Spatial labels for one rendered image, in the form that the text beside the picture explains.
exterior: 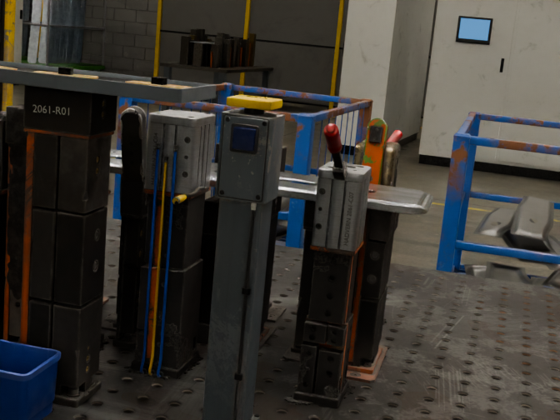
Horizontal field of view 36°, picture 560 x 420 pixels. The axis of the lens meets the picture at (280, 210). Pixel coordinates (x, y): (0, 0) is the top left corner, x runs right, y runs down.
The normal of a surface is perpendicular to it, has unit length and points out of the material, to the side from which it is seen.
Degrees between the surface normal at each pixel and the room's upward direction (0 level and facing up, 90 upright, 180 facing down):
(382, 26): 90
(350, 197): 90
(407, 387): 0
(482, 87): 90
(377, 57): 90
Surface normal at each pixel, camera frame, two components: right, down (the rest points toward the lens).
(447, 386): 0.09, -0.98
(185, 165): -0.25, 0.18
